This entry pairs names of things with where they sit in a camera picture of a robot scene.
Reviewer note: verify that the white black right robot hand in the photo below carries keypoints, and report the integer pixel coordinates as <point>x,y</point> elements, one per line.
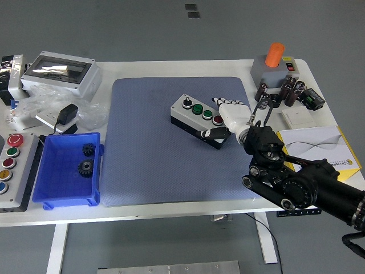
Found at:
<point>235,114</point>

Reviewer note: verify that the grey four-button control box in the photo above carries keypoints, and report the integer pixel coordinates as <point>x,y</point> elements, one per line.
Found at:
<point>188,114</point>

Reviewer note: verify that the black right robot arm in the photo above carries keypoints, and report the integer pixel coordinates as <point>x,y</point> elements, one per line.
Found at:
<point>302,182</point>

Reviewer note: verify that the grey five-button control box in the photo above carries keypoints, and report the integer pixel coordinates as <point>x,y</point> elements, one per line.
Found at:
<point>20,182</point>

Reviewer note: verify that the dark brown capacitor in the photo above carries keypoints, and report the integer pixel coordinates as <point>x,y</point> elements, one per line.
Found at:
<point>265,105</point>
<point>299,85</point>
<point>261,92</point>
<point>291,80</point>
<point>292,97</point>
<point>285,90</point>

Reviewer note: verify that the orange cylinder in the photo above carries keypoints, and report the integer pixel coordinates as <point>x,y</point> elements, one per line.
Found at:
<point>274,55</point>

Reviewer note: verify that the black green terminal module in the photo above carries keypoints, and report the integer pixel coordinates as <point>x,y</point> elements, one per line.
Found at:
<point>311,100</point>

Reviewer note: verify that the blue-grey textured mat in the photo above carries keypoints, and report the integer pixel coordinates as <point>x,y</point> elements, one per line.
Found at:
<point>159,160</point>

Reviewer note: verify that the dark floor socket cover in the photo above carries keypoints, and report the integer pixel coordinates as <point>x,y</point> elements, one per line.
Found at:
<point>191,7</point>
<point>193,15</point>

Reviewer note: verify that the black table control panel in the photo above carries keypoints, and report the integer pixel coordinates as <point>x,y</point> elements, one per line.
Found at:
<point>299,213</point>

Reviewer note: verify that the white table leg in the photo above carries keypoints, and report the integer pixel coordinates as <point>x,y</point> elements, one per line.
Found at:
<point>56,248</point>
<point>266,239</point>

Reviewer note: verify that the clear plastic bag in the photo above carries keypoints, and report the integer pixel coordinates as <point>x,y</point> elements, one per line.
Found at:
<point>91,114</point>

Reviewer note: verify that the small black bevel gear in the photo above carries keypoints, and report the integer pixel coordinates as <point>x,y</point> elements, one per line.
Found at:
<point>89,149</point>

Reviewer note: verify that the large black bevel gear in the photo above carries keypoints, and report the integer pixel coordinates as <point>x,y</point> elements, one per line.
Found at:
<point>85,168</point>

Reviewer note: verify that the silver metal plate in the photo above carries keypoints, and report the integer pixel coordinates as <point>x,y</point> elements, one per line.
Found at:
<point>171,268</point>

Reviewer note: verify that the black power adapter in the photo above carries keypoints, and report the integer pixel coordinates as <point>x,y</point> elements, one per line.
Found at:
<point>68,114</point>

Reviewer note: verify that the blue plastic bin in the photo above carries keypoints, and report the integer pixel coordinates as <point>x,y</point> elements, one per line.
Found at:
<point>67,182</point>

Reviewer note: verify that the white power strip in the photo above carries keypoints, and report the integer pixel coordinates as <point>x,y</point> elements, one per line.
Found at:
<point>47,119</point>

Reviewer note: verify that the white blue circuit breaker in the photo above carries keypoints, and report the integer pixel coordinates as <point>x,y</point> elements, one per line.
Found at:
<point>17,120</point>

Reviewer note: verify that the white and black device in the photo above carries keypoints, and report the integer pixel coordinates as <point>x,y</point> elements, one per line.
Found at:
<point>14,80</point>

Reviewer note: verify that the grey switch box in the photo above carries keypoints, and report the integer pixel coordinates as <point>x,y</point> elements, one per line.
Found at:
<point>273,75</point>

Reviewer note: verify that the white wall switch plate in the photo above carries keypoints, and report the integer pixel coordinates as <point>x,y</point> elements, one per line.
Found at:
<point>299,117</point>

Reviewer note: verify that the metal table bracket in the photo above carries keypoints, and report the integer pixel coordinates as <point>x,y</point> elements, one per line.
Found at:
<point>221,218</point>

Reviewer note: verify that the grey enclosure with clear lid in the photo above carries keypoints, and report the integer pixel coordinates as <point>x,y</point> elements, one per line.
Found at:
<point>61,75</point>

